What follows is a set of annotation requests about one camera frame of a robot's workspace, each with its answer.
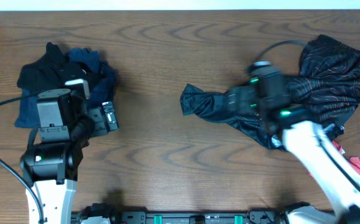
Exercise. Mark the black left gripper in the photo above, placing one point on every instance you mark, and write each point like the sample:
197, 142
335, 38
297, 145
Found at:
99, 117

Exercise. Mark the navy blue folded shirt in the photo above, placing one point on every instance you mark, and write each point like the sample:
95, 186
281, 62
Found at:
104, 91

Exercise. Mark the black shirt orange contour lines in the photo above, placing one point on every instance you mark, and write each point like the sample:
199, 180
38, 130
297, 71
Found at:
327, 85

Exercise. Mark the black folded polo shirt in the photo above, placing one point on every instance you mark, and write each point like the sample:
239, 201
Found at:
52, 70

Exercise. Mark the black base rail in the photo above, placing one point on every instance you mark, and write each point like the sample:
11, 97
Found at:
182, 217

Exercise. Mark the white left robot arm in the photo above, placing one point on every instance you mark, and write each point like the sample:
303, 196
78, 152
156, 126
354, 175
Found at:
54, 151

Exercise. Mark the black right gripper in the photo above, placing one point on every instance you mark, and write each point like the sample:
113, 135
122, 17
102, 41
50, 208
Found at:
244, 93

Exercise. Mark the red cloth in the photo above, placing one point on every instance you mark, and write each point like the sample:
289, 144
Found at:
353, 161

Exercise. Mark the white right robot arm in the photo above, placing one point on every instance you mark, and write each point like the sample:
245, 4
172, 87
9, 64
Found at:
307, 141

